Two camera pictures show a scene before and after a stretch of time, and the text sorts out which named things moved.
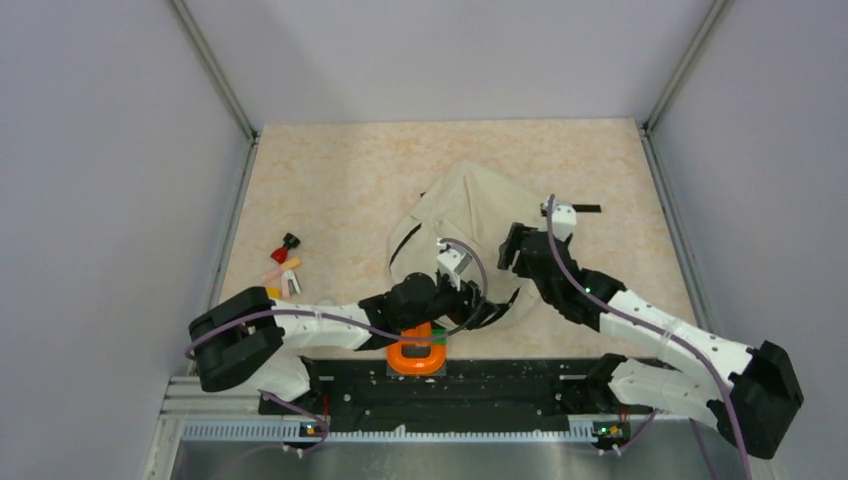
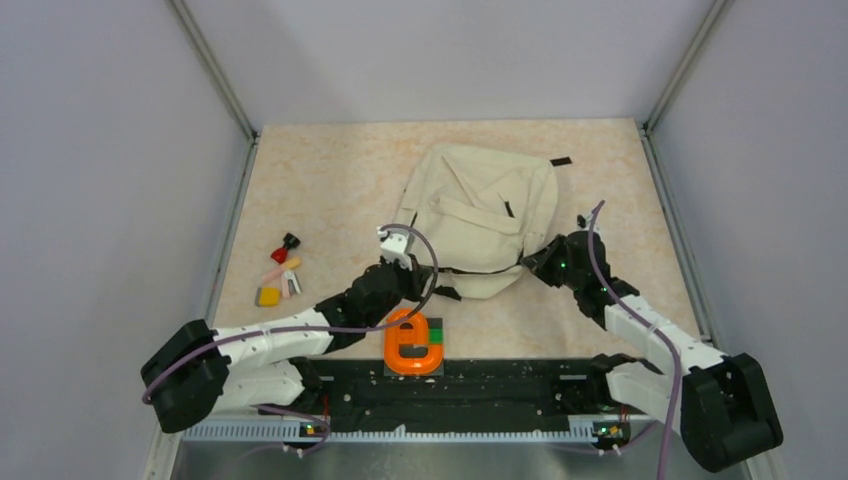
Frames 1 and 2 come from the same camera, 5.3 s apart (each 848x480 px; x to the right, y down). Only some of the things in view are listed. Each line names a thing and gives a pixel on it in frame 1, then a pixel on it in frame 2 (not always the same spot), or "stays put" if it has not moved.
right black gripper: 509,248 to 540,262
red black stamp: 290,241 stays put
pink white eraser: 287,275 stays put
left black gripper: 469,294 to 416,278
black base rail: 466,393 stays put
